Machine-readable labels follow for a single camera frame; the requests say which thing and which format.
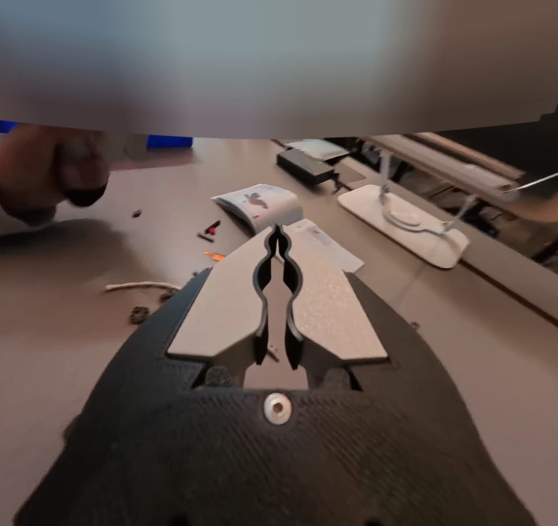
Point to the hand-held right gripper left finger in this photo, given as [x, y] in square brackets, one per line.
[218, 312]

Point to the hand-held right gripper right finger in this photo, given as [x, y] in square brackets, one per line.
[335, 312]

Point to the tiny orange lego piece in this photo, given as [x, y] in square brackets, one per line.
[214, 255]

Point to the black lego gear tire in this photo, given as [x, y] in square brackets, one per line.
[139, 315]

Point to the black and red lego piece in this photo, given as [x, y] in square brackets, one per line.
[211, 230]

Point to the folded lego instruction booklet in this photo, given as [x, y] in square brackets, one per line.
[266, 208]

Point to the person's left hand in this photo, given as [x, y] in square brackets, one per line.
[30, 164]

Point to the large blue plastic bin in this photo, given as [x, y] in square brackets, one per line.
[170, 141]

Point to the black power adapter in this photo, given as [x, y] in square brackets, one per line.
[305, 164]

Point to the white paper sheet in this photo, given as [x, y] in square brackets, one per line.
[320, 148]

